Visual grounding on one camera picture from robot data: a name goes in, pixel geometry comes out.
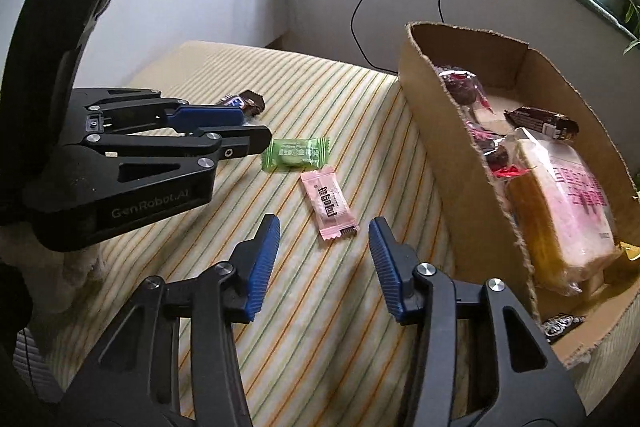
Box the striped bed sheet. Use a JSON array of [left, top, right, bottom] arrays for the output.
[[17, 39, 640, 427]]

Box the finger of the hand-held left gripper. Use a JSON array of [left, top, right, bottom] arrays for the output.
[[75, 88, 247, 134], [30, 124, 271, 208]]

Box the green candy packet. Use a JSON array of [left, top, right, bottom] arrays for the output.
[[261, 136, 332, 172]]

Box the brown chocolate bar packet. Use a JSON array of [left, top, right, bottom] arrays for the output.
[[215, 90, 266, 116], [504, 106, 580, 142]]

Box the pink candy packet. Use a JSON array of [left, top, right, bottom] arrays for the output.
[[300, 167, 359, 240]]

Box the chocolate cake clear packet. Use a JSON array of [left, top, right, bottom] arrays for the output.
[[439, 66, 493, 115], [465, 119, 526, 180]]

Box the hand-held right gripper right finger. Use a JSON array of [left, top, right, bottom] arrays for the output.
[[368, 216, 588, 427]]

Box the person's left forearm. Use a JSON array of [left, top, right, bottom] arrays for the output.
[[0, 222, 103, 388]]

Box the cardboard box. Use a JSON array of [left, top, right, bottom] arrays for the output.
[[397, 22, 640, 368]]

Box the sliced bread packet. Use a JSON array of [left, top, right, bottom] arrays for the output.
[[505, 127, 623, 295]]

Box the black white patterned packet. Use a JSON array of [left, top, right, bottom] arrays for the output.
[[542, 314, 586, 339]]

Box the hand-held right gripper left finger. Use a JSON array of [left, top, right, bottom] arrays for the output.
[[60, 213, 281, 427]]

